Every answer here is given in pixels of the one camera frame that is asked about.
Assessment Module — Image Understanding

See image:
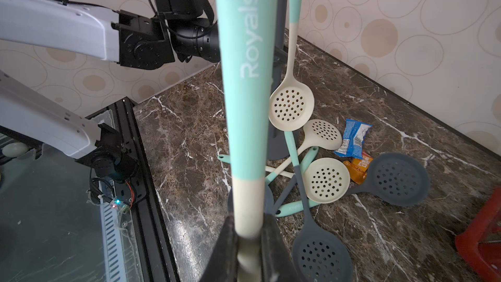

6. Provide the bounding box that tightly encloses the grey utensil rack stand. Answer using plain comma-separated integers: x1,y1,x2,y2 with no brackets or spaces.
265,0,291,161

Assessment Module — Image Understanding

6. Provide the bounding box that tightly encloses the cream skimmer upper left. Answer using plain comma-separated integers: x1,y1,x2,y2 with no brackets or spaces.
265,116,343,185

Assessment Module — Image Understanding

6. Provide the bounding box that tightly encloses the cream skimmer near packets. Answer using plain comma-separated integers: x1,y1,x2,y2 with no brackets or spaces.
271,157,350,218

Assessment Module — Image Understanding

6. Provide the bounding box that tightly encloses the blue snack packet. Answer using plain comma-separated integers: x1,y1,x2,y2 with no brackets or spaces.
334,119,373,159

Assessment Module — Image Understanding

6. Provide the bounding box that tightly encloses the grey skimmer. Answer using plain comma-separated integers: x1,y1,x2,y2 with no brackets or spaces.
227,185,274,214
345,153,431,207
284,132,353,281

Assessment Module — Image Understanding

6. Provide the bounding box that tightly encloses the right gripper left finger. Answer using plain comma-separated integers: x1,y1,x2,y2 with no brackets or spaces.
199,214,238,282

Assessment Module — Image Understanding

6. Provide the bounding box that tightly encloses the grey skimmer centre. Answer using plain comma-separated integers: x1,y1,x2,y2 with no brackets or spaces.
284,132,353,281

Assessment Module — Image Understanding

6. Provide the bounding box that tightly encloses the grey skimmer lower left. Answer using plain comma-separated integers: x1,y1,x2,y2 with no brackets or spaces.
227,185,274,214

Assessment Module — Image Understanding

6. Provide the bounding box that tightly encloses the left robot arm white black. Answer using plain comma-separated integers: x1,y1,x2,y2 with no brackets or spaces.
1,0,210,116

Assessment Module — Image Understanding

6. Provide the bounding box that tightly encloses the cream skimmer mint handle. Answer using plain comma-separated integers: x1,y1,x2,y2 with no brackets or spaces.
216,0,277,281
269,0,314,122

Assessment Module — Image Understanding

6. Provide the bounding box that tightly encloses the grey skimmer far right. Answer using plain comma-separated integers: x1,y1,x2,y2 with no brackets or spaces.
345,153,431,207

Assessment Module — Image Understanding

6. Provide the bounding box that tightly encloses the red silver toaster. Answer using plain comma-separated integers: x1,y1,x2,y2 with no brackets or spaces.
455,187,500,281

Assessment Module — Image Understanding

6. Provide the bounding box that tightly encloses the orange snack packet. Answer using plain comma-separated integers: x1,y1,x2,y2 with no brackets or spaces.
343,151,374,185

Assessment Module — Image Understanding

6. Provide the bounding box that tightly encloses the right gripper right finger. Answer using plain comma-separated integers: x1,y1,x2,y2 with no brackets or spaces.
261,214,301,282

